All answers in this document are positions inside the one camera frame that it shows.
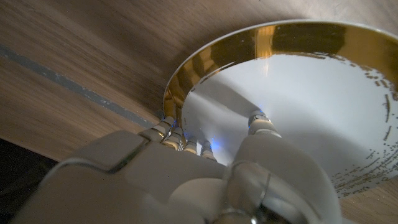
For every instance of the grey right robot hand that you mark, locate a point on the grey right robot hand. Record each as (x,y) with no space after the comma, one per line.
(155,183)

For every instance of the white plate with gold rim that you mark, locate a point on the white plate with gold rim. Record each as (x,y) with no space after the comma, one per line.
(311,105)

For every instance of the grey tape outline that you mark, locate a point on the grey tape outline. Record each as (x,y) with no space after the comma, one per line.
(77,90)

